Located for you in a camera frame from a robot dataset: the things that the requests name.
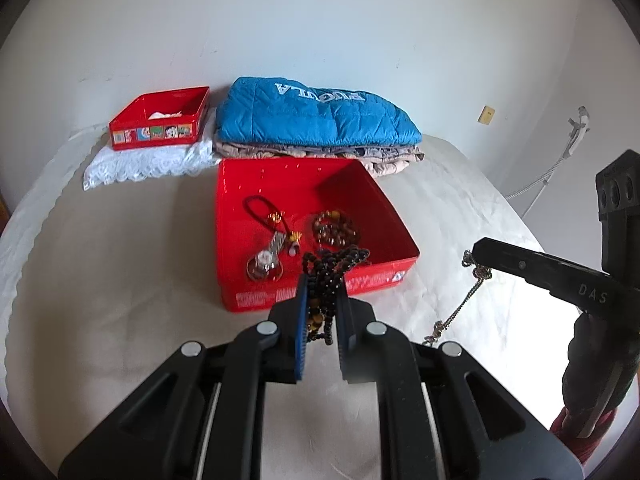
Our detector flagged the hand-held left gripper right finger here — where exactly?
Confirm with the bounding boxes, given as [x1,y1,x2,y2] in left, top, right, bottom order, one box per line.
[335,285,584,480]

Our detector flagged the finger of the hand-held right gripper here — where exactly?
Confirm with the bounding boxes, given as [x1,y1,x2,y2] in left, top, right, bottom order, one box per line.
[472,237,631,313]

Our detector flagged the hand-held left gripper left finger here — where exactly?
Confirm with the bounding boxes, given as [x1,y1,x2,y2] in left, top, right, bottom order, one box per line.
[57,274,309,480]

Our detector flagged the silver chain necklace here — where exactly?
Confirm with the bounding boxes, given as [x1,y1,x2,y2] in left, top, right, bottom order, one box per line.
[422,250,493,347]

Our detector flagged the black bead necklace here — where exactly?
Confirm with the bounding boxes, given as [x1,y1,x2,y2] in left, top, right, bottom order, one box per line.
[301,245,372,346]

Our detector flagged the silver wristwatch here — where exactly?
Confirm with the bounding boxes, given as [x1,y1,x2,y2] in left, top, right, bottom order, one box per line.
[246,232,288,281]

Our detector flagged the brown bead bracelet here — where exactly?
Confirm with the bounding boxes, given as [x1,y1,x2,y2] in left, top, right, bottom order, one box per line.
[311,211,361,248]

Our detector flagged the large red tin box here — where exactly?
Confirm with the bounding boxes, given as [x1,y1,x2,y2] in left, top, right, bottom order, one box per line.
[215,157,421,313]

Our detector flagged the person's right hand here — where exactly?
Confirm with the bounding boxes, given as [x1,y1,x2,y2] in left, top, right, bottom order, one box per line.
[561,310,640,415]

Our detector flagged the beige folded clothes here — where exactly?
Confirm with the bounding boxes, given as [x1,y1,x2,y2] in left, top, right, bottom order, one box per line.
[214,140,426,178]

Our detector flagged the blue quilted jacket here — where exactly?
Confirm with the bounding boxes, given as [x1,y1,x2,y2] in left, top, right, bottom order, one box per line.
[216,76,422,148]

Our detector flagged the white lace cloth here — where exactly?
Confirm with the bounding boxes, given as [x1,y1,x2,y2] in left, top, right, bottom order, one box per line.
[82,137,221,191]

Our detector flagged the small red cartoon-print box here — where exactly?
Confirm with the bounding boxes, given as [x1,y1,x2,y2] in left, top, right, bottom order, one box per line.
[109,86,211,152]

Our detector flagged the white shower head with hose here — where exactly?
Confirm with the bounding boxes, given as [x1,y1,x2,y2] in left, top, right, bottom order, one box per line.
[502,106,592,216]

